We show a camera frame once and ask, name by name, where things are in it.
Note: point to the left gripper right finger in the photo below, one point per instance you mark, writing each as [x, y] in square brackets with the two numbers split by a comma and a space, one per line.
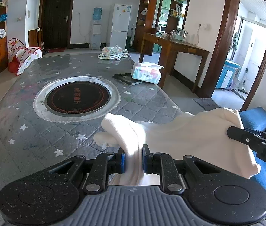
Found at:
[162, 164]

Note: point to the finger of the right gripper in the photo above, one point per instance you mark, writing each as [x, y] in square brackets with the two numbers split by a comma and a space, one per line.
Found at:
[245, 136]

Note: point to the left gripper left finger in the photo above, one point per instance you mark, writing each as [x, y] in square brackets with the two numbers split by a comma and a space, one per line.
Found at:
[100, 168]

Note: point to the cream white garment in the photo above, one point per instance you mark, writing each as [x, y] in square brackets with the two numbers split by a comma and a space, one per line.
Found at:
[202, 135]

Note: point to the blue sofa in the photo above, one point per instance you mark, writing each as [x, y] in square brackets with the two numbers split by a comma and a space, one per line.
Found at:
[254, 122]

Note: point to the blue cabinet in doorway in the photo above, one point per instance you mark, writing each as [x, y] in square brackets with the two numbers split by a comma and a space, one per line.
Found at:
[227, 74]

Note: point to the round induction cooktop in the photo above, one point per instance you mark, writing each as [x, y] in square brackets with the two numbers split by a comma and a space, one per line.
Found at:
[76, 99]

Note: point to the grey star quilted table cover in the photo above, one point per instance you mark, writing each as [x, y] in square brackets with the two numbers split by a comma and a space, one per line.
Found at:
[29, 144]

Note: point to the tissue pack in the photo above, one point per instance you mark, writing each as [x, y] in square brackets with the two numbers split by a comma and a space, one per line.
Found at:
[147, 72]

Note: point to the wooden side table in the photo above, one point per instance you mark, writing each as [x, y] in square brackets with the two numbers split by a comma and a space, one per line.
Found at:
[168, 55]

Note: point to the crumpled patterned cloth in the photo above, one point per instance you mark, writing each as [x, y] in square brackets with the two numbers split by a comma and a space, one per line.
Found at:
[113, 53]

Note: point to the glass jars on table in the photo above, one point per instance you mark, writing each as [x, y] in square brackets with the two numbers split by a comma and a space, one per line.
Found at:
[179, 34]

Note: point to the polka dot play tent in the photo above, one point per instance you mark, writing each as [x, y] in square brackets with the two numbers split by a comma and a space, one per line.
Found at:
[20, 56]

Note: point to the water dispenser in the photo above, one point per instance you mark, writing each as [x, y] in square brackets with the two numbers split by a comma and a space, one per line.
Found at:
[95, 36]

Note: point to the white refrigerator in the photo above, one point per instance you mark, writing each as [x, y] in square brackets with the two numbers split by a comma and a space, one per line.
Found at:
[119, 18]

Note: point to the right wooden display cabinet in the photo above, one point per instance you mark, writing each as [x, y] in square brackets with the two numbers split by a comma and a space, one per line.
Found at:
[159, 17]

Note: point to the dark wooden door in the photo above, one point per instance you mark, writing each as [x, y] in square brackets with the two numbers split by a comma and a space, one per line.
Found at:
[55, 17]

